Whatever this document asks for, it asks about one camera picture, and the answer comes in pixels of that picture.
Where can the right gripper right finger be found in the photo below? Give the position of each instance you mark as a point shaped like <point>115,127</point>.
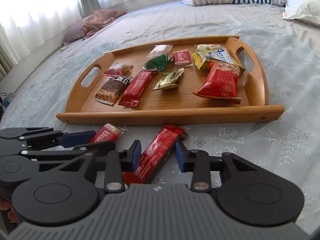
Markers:
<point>197,162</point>

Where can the cream nougat snack packet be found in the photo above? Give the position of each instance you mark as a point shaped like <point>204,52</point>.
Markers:
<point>208,47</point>

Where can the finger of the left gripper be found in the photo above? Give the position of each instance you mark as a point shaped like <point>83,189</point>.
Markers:
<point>21,164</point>
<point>43,137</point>

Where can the blue snowflake bedspread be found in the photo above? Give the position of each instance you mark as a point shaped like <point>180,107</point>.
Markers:
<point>288,51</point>

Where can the gold foil snack packet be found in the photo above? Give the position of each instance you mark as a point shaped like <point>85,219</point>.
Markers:
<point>169,80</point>

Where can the clear white candy packet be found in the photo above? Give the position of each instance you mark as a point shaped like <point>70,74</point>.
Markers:
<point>161,49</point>

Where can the yellow snack packet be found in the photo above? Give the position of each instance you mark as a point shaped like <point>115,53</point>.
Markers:
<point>203,58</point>

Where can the small red biscuit packet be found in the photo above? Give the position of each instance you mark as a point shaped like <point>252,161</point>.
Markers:
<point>108,132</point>

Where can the large red peanut bag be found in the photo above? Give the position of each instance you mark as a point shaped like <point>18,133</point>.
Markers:
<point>222,82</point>

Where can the pink crumpled cloth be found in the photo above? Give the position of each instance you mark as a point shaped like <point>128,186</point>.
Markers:
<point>99,20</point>

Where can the green snack packet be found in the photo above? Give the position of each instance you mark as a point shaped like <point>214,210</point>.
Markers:
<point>157,64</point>

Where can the clear red-bottom snack packet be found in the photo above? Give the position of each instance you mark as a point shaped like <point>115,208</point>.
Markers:
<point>117,69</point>

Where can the long red wafer bar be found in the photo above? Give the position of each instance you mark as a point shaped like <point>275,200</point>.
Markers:
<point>155,155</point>

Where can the small red Biscoff packet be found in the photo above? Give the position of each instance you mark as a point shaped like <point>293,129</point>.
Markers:
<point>182,59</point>

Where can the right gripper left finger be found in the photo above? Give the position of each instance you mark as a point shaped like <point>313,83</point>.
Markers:
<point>118,162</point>

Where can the white pillow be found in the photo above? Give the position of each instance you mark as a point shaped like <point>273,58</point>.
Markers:
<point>306,11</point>

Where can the white curtain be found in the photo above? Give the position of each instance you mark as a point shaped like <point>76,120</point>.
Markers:
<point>28,24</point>

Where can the brown peanut snack packet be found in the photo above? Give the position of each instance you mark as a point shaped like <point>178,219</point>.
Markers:
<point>112,89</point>

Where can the purple pillow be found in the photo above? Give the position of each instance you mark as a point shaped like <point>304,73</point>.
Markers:
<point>73,33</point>

